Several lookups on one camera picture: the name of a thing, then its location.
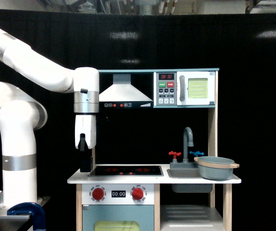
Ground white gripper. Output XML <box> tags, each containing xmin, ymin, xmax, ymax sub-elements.
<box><xmin>75</xmin><ymin>114</ymin><xmax>96</xmax><ymax>172</ymax></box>

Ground wooden toy kitchen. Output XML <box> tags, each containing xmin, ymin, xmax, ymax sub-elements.
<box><xmin>68</xmin><ymin>68</ymin><xmax>241</xmax><ymax>231</ymax></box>

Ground grey toy faucet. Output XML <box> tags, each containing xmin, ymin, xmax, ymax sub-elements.
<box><xmin>170</xmin><ymin>127</ymin><xmax>198</xmax><ymax>169</ymax></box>

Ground grey toy pot bowl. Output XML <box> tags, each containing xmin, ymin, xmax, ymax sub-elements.
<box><xmin>194</xmin><ymin>156</ymin><xmax>239</xmax><ymax>180</ymax></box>

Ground blue faucet knob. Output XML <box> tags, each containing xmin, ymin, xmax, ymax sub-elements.
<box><xmin>189</xmin><ymin>151</ymin><xmax>204</xmax><ymax>157</ymax></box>

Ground black toy stovetop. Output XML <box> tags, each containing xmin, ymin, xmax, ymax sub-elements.
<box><xmin>89</xmin><ymin>166</ymin><xmax>163</xmax><ymax>177</ymax></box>

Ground blue toy oven door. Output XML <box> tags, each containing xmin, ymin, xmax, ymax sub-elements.
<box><xmin>82</xmin><ymin>205</ymin><xmax>154</xmax><ymax>231</ymax></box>

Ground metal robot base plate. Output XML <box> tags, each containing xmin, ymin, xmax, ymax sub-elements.
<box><xmin>0</xmin><ymin>196</ymin><xmax>51</xmax><ymax>231</ymax></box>

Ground red faucet knob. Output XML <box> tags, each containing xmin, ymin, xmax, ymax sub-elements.
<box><xmin>168</xmin><ymin>151</ymin><xmax>182</xmax><ymax>159</ymax></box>

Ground blue clamp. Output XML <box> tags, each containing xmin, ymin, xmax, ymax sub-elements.
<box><xmin>7</xmin><ymin>202</ymin><xmax>46</xmax><ymax>231</ymax></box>

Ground toy microwave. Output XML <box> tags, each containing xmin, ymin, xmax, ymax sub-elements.
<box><xmin>153</xmin><ymin>70</ymin><xmax>218</xmax><ymax>107</ymax></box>

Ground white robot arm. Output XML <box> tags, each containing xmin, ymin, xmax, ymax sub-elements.
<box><xmin>0</xmin><ymin>29</ymin><xmax>99</xmax><ymax>208</ymax></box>

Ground grey toy sink basin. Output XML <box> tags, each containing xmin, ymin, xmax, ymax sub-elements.
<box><xmin>167</xmin><ymin>168</ymin><xmax>213</xmax><ymax>193</ymax></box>

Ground grey range hood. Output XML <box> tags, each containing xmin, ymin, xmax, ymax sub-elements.
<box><xmin>99</xmin><ymin>73</ymin><xmax>153</xmax><ymax>109</ymax></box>

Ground red oven knob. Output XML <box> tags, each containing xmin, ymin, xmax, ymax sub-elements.
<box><xmin>92</xmin><ymin>188</ymin><xmax>105</xmax><ymax>201</ymax></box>
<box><xmin>131</xmin><ymin>188</ymin><xmax>144</xmax><ymax>201</ymax></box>

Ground right red oven knob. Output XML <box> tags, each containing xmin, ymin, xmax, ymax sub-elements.
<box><xmin>131</xmin><ymin>188</ymin><xmax>144</xmax><ymax>201</ymax></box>

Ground left red oven knob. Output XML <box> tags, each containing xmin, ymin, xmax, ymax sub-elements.
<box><xmin>92</xmin><ymin>188</ymin><xmax>105</xmax><ymax>201</ymax></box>

